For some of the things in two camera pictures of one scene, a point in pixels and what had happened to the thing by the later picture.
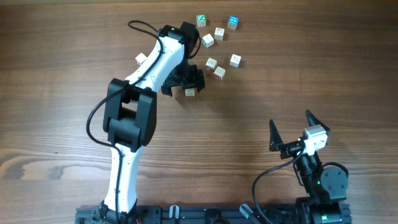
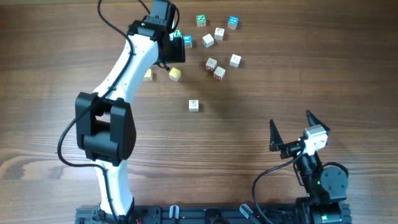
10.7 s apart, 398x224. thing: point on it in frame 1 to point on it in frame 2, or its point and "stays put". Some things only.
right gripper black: (290, 150) stays put
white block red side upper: (211, 64) stays put
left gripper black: (198, 81) to (180, 56)
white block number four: (189, 92) to (193, 105)
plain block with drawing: (219, 33) stays put
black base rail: (286, 214) stays put
